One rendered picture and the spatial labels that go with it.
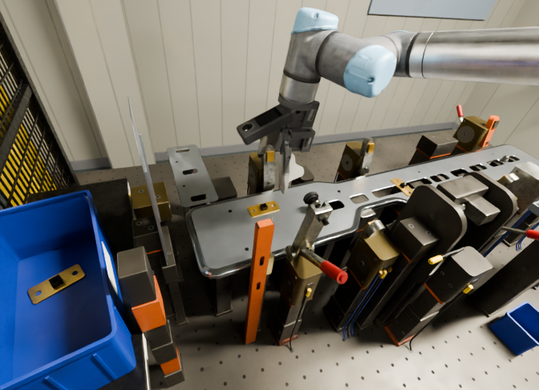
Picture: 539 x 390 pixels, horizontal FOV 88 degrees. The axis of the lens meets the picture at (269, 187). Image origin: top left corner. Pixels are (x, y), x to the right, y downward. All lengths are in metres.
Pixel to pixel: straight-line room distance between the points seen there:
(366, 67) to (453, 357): 0.87
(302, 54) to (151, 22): 1.78
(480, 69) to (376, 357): 0.75
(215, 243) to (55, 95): 1.97
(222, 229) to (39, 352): 0.39
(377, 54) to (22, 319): 0.71
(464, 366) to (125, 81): 2.15
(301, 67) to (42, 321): 0.62
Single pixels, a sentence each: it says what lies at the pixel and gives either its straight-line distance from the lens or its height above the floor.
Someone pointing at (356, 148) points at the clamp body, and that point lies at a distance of 1.02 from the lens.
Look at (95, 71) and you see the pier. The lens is 2.13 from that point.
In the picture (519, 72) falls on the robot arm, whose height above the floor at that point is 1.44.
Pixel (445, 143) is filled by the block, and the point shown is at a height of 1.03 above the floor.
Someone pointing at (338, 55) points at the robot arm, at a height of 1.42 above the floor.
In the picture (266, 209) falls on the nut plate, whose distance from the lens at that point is 0.76.
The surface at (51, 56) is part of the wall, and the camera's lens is 2.38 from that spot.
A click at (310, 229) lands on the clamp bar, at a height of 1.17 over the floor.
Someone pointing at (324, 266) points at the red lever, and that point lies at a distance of 0.53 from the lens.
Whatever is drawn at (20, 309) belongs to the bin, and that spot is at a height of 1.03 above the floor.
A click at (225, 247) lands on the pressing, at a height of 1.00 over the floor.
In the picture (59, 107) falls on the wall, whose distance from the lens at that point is 2.52.
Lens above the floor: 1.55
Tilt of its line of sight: 41 degrees down
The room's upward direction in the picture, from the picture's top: 8 degrees clockwise
